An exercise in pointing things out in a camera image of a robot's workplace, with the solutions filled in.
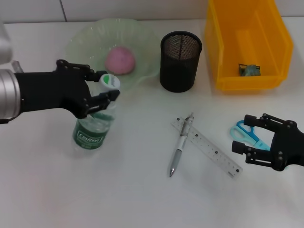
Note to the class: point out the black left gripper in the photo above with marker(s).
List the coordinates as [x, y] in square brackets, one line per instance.
[52, 92]

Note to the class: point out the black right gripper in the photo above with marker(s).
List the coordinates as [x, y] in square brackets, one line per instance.
[289, 147]

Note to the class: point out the blue plastic scissors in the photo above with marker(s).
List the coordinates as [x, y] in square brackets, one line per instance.
[240, 133]

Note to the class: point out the pink peach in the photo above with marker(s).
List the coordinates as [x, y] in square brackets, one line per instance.
[122, 60]

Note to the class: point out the clear plastic ruler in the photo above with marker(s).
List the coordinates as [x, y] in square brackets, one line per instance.
[213, 149]

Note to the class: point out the clear green-label water bottle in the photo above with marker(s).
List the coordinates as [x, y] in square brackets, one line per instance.
[91, 137]

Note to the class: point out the green plastic wrapper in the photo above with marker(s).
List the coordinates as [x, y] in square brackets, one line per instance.
[249, 70]

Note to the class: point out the green glass fruit plate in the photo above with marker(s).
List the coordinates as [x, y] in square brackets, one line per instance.
[142, 42]

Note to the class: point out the white grey ballpoint pen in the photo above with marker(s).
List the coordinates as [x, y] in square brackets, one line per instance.
[178, 152]

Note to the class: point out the black mesh pen holder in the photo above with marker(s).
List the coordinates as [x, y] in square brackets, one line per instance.
[178, 71]

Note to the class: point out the yellow plastic bin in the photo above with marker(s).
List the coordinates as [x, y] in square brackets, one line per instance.
[244, 82]

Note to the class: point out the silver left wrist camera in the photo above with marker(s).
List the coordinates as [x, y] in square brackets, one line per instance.
[4, 45]

